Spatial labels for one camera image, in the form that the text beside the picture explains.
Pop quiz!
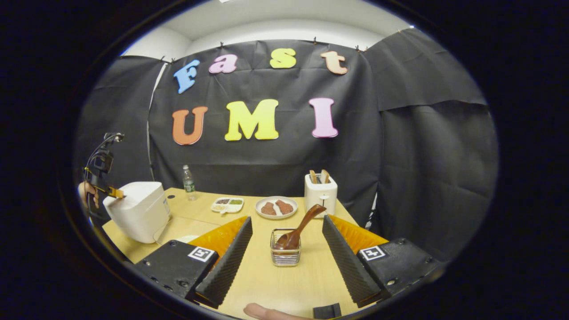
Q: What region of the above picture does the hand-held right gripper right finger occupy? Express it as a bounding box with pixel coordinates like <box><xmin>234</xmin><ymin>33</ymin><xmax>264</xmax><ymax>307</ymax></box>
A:
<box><xmin>322</xmin><ymin>215</ymin><xmax>445</xmax><ymax>308</ymax></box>

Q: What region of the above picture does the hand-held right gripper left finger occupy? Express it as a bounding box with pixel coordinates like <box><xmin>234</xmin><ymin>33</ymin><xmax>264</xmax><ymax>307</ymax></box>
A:
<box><xmin>133</xmin><ymin>216</ymin><xmax>253</xmax><ymax>309</ymax></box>

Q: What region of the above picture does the white rice cooker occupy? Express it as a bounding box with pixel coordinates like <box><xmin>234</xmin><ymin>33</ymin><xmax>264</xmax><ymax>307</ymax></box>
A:
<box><xmin>103</xmin><ymin>181</ymin><xmax>172</xmax><ymax>244</ymax></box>

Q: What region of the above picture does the brown wooden spoon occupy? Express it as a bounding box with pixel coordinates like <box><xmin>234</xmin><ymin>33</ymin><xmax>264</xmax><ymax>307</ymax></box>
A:
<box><xmin>275</xmin><ymin>204</ymin><xmax>327</xmax><ymax>250</ymax></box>

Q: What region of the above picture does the wire chopstick holder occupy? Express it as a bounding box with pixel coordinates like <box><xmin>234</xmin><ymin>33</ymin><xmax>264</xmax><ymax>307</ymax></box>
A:
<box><xmin>270</xmin><ymin>228</ymin><xmax>302</xmax><ymax>267</ymax></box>

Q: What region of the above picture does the white divided grain dish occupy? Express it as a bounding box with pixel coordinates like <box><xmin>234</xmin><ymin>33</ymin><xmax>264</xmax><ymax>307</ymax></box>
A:
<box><xmin>211</xmin><ymin>197</ymin><xmax>244</xmax><ymax>215</ymax></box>

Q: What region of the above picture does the white round plate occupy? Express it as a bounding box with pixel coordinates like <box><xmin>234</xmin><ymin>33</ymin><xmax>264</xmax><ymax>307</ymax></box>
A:
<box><xmin>255</xmin><ymin>196</ymin><xmax>298</xmax><ymax>220</ymax></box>

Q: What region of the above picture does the white toaster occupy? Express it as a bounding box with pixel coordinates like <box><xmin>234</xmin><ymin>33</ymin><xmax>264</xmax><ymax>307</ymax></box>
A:
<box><xmin>305</xmin><ymin>174</ymin><xmax>338</xmax><ymax>218</ymax></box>

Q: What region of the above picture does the clear plastic water bottle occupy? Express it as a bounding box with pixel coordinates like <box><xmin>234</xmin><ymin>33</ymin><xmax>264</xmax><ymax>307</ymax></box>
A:
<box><xmin>182</xmin><ymin>165</ymin><xmax>196</xmax><ymax>201</ymax></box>

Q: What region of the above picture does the black cable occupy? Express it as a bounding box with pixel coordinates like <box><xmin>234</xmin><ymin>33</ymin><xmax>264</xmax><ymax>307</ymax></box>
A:
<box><xmin>84</xmin><ymin>132</ymin><xmax>121</xmax><ymax>178</ymax></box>

